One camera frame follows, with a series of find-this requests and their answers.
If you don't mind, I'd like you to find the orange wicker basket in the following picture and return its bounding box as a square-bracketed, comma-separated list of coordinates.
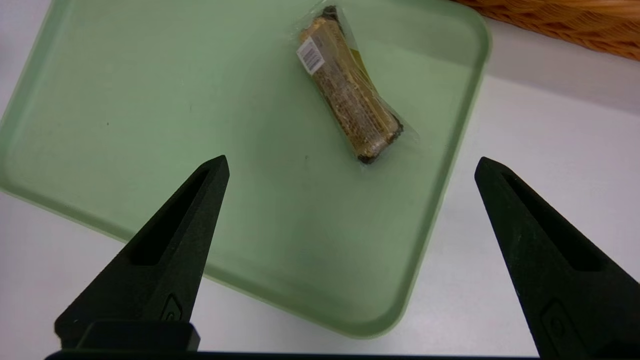
[452, 0, 640, 62]

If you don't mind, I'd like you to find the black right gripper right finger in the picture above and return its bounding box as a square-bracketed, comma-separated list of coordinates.
[474, 156, 640, 358]

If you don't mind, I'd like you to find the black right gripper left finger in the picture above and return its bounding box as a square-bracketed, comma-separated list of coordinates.
[54, 155, 230, 352]

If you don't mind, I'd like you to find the green plastic tray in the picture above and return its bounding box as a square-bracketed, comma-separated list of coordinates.
[0, 0, 493, 340]

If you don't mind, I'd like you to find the plastic food roll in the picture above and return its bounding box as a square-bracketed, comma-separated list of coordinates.
[295, 5, 407, 166]

